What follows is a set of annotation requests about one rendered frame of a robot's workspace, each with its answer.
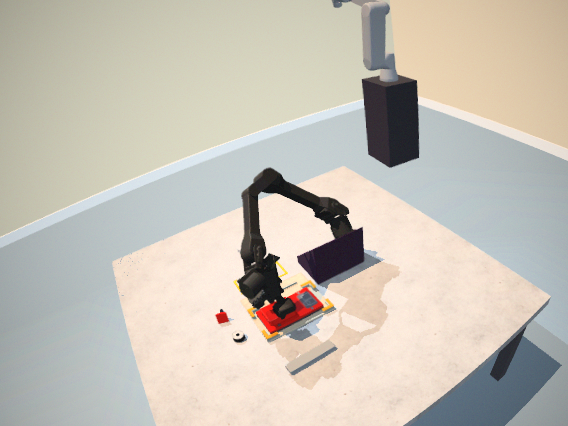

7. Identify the white flat bar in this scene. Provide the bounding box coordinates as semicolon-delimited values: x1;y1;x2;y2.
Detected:
285;339;335;375

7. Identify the small red block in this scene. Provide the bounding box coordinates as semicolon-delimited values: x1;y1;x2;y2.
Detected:
216;309;229;324

